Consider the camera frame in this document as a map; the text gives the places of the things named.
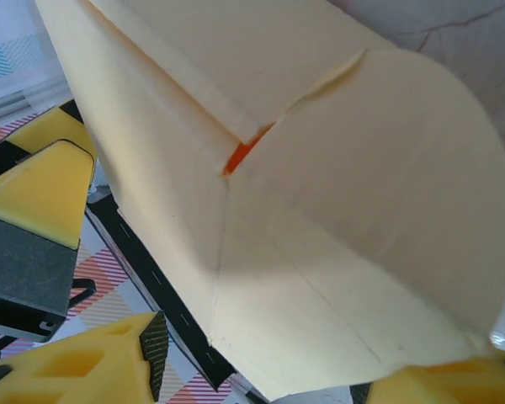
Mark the aluminium side rail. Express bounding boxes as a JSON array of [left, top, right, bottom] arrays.
[[0, 73, 75, 125]]

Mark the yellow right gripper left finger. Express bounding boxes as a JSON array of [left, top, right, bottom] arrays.
[[0, 310, 169, 404]]

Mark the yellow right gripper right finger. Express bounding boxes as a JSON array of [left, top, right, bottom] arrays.
[[351, 351, 505, 404]]

